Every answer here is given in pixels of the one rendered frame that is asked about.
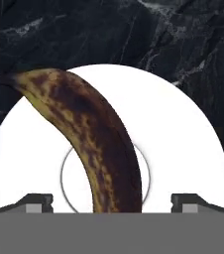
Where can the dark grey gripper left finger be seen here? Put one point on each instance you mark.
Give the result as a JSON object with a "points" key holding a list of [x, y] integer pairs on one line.
{"points": [[35, 203]]}

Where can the white round bowl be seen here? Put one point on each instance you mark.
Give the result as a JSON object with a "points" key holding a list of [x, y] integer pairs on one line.
{"points": [[170, 132]]}

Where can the brown spotted yellow banana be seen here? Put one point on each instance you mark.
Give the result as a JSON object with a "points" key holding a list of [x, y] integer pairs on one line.
{"points": [[90, 132]]}

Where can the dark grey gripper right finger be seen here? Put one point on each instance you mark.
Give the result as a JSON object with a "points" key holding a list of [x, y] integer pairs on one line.
{"points": [[187, 203]]}

